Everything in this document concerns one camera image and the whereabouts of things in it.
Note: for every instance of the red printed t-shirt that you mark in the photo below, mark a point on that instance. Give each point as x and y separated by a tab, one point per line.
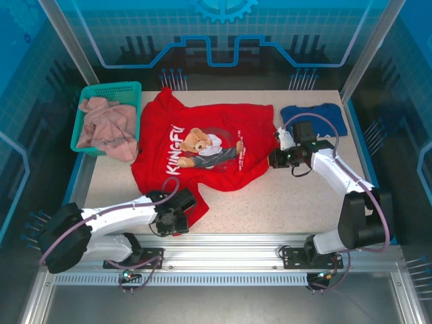
202	118

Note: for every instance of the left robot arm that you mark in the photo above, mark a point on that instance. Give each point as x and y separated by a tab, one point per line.
114	216

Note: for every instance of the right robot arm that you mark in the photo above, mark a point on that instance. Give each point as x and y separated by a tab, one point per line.
337	172

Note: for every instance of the folded blue t-shirt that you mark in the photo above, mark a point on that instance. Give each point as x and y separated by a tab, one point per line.
332	118

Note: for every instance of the pink t-shirt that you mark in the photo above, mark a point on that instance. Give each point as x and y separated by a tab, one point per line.
108	125

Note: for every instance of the small circuit board with LED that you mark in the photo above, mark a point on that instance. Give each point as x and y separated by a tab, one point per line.
127	275
325	275

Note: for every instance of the teal plastic basket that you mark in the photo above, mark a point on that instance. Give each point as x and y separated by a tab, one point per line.
114	88

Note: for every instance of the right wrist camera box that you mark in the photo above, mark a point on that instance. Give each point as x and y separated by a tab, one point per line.
283	138

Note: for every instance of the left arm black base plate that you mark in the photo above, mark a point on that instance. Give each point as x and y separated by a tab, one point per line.
152	258

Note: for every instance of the aluminium mounting rail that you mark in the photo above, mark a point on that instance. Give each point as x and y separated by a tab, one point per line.
219	251

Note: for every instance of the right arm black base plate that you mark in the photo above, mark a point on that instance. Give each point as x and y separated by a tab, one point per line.
293	258

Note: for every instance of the aluminium frame post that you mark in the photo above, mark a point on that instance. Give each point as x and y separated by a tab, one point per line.
71	47
371	47

